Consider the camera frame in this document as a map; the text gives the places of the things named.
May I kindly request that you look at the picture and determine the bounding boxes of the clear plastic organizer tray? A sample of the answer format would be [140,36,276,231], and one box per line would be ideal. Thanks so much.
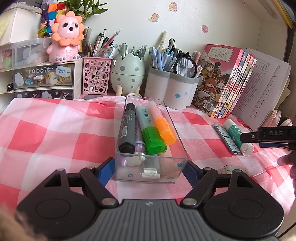
[115,94,189,184]

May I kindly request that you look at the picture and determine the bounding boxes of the black marker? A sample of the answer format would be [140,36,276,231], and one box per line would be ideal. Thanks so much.
[118,103,136,154]

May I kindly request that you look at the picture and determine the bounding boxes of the purple mechanical pencil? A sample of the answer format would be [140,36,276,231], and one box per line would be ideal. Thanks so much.
[135,119,147,161]

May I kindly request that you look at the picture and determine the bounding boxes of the green highlighter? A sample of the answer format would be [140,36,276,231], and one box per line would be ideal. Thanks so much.
[135,105,167,155]

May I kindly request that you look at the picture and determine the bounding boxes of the orange highlighter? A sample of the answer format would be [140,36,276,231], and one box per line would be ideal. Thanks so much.
[148,101,176,146]

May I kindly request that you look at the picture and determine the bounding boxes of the right hand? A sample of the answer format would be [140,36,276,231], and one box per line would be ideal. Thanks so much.
[277,151,296,183]

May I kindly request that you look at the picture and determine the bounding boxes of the left hand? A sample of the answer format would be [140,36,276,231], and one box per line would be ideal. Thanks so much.
[1,204,48,241]

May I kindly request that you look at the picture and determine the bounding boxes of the green white glue stick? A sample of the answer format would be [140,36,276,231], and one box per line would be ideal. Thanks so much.
[223,120,254,156]

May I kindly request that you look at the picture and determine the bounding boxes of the pencil lead refill case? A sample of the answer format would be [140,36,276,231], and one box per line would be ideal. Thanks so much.
[213,124,242,156]

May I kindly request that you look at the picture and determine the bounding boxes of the white kneaded eraser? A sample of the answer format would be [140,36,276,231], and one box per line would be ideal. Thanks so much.
[221,165,248,175]

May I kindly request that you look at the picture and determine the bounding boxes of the open white paper book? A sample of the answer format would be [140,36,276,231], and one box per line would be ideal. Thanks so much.
[232,48,291,131]

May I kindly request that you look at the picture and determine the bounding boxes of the red white checkered tablecloth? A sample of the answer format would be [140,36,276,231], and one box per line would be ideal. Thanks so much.
[1,96,295,213]

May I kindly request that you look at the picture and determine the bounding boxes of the pink comic book set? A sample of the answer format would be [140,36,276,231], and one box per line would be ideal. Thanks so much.
[192,44,256,118]

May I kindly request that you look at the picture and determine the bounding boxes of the white grey flower pen holder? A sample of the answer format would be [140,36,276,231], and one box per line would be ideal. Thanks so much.
[144,67,200,110]

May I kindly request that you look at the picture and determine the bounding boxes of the green egg pen holder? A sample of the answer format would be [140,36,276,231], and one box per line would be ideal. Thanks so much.
[109,53,145,96]

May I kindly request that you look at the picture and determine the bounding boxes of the pink perforated pen holder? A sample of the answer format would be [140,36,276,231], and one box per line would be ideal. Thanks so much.
[82,57,113,95]

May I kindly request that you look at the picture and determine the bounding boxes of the white drawer organizer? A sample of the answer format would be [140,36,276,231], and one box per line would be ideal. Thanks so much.
[1,59,83,112]

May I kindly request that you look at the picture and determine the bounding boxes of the magnifying glass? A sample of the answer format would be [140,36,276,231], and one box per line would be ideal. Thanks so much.
[173,57,198,78]

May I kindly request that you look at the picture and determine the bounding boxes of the pink lion toy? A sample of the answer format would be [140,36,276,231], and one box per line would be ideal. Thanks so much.
[47,11,85,64]

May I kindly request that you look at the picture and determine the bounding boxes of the clear plastic storage box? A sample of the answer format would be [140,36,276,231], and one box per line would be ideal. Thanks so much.
[1,38,52,70]

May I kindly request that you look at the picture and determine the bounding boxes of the green bamboo plant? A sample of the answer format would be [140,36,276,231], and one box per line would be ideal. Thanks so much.
[66,0,108,23]

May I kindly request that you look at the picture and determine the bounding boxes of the colourful rubik cube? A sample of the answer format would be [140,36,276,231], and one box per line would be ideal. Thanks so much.
[40,0,67,37]

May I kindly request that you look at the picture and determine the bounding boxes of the white cardboard box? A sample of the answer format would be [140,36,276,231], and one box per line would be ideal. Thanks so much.
[1,8,41,46]

